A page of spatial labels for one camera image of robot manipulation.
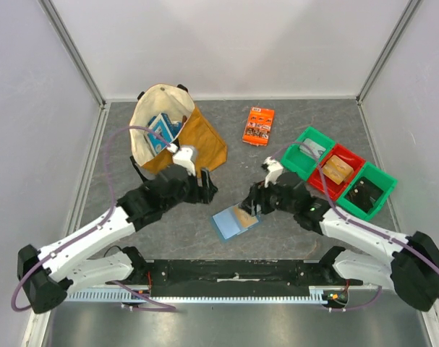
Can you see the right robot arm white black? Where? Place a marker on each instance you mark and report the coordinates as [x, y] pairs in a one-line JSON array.
[[406, 264]]

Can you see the silver cards in bin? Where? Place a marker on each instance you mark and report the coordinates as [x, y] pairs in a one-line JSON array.
[[312, 149]]

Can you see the tan tote bag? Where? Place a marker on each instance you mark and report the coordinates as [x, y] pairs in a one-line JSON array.
[[197, 131]]

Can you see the aluminium frame post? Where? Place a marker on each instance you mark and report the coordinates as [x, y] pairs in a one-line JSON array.
[[392, 41], [65, 37]]

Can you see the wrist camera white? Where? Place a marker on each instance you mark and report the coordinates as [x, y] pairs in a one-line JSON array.
[[273, 170], [184, 156]]

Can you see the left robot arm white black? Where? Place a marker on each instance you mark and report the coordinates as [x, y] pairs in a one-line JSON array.
[[50, 274]]

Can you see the gold card in holder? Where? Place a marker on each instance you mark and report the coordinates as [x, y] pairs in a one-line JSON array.
[[244, 220]]

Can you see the green bin far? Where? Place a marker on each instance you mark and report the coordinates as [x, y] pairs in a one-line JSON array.
[[296, 161]]

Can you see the right aluminium frame post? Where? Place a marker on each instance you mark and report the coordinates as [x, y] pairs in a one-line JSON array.
[[392, 41]]

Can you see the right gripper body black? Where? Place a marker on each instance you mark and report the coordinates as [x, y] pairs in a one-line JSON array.
[[261, 197]]

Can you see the orange screw box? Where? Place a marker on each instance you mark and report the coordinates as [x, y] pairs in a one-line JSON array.
[[258, 126]]

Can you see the blue box in bag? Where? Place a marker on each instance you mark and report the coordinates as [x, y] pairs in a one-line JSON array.
[[163, 126]]

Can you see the green bin near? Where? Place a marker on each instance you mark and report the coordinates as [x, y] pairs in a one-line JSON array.
[[382, 179]]

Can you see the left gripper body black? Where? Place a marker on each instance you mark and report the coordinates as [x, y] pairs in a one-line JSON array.
[[199, 194]]

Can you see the black cards in bin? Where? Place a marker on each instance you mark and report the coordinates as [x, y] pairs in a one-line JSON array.
[[364, 194]]

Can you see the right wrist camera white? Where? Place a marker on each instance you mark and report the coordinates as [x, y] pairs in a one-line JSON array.
[[273, 170]]

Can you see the green bin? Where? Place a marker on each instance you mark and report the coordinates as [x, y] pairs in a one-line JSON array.
[[382, 179], [296, 161]]

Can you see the gold cards in bin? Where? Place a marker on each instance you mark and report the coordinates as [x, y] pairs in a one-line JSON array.
[[337, 170]]

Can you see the red bin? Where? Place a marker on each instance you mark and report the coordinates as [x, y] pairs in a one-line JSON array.
[[355, 161]]

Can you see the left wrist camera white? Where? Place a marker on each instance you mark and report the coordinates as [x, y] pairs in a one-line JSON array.
[[184, 156]]

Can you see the slotted cable duct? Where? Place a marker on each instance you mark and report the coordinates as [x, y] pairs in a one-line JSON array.
[[120, 295]]

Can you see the left aluminium frame post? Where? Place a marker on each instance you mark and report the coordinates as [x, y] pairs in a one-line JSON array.
[[65, 37]]

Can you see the blue card holder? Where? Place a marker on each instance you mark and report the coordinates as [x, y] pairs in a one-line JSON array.
[[225, 224]]

